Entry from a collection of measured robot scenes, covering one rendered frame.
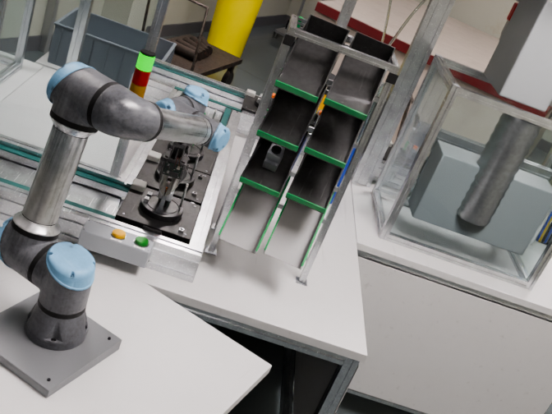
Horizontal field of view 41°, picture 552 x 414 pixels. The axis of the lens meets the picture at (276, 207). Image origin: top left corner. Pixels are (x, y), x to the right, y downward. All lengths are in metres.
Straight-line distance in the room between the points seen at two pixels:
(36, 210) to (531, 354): 2.24
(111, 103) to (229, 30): 5.82
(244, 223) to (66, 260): 0.73
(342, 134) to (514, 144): 0.89
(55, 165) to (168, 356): 0.60
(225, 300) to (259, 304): 0.12
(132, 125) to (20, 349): 0.61
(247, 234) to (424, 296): 1.03
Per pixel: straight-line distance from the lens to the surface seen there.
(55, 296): 1.83
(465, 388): 3.44
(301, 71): 2.23
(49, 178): 1.81
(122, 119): 1.68
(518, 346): 3.35
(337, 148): 2.27
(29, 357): 1.89
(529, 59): 2.98
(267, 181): 2.30
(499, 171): 3.02
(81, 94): 1.72
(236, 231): 2.35
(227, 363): 2.08
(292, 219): 2.40
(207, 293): 2.31
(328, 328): 2.39
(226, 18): 7.45
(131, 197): 2.45
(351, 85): 2.27
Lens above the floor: 2.13
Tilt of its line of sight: 25 degrees down
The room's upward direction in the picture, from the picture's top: 22 degrees clockwise
